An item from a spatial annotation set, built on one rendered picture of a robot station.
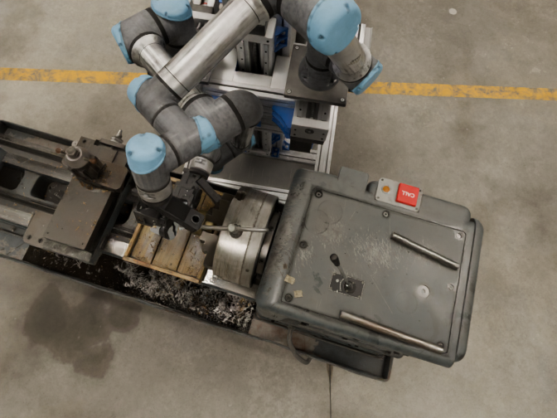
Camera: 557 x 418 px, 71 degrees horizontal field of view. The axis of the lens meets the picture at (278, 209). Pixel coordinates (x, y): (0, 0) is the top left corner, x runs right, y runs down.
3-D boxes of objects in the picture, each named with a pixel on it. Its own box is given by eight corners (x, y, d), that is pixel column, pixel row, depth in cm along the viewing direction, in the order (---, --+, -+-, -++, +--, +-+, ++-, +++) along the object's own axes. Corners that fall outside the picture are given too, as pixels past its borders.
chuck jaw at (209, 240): (234, 240, 127) (221, 274, 122) (235, 244, 131) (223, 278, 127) (202, 230, 127) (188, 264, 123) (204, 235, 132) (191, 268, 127)
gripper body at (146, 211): (151, 201, 101) (142, 172, 91) (181, 210, 101) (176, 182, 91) (137, 225, 97) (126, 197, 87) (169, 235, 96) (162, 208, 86)
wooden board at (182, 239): (232, 197, 157) (230, 194, 153) (200, 284, 146) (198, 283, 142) (162, 177, 158) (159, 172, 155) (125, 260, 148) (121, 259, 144)
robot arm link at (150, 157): (175, 145, 77) (137, 167, 73) (181, 179, 86) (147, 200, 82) (152, 122, 79) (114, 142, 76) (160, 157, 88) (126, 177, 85)
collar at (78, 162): (94, 151, 133) (89, 147, 130) (84, 171, 131) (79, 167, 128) (72, 144, 134) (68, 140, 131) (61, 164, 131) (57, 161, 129)
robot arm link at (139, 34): (154, 29, 133) (248, 138, 116) (115, 51, 129) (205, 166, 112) (142, -2, 121) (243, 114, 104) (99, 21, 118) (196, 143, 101)
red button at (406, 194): (417, 190, 119) (419, 187, 117) (414, 208, 117) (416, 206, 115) (398, 184, 119) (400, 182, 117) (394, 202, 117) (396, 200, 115)
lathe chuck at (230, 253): (271, 201, 147) (266, 184, 116) (245, 283, 143) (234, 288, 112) (248, 195, 148) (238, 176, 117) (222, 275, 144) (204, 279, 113)
